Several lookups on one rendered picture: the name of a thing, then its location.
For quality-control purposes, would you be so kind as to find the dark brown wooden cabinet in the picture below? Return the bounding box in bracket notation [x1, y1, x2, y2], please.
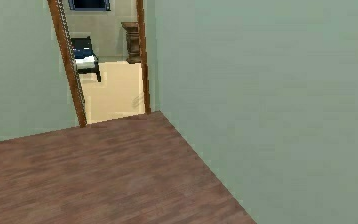
[120, 21, 142, 65]

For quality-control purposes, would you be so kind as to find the black chair with white cushion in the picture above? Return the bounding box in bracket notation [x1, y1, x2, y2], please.
[70, 36, 102, 83]

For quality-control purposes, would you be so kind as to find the blue framed window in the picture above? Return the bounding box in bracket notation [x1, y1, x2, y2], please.
[67, 0, 112, 12]

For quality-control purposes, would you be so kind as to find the brown wooden door frame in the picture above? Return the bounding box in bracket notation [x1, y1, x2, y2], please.
[46, 0, 152, 129]

